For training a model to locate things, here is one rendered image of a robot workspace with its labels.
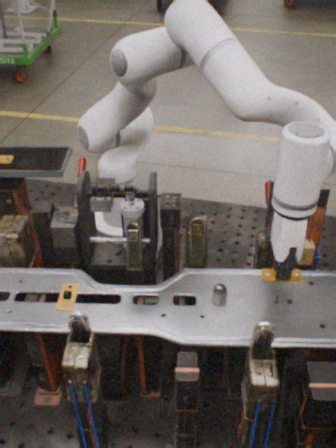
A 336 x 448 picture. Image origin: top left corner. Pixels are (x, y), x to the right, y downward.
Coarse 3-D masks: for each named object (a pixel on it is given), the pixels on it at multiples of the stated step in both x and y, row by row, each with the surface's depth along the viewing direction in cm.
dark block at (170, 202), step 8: (160, 200) 121; (168, 200) 120; (176, 200) 121; (160, 208) 118; (168, 208) 118; (176, 208) 118; (160, 216) 119; (168, 216) 119; (176, 216) 119; (160, 224) 121; (168, 224) 121; (176, 224) 121; (168, 232) 123; (176, 232) 123; (168, 240) 124; (176, 240) 124; (168, 248) 126; (176, 248) 126; (168, 256) 128; (176, 256) 127; (168, 264) 129; (176, 264) 129; (168, 272) 131; (176, 272) 131; (176, 304) 138
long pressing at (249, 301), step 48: (0, 288) 114; (48, 288) 114; (96, 288) 114; (144, 288) 113; (192, 288) 114; (240, 288) 113; (288, 288) 113; (192, 336) 103; (240, 336) 102; (288, 336) 102
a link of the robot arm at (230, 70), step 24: (216, 48) 90; (240, 48) 91; (216, 72) 91; (240, 72) 89; (240, 96) 89; (264, 96) 88; (288, 96) 90; (264, 120) 93; (288, 120) 94; (312, 120) 92
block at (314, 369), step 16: (320, 368) 98; (304, 384) 101; (320, 384) 95; (304, 400) 99; (320, 400) 93; (304, 416) 99; (320, 416) 96; (288, 432) 114; (304, 432) 102; (320, 432) 101
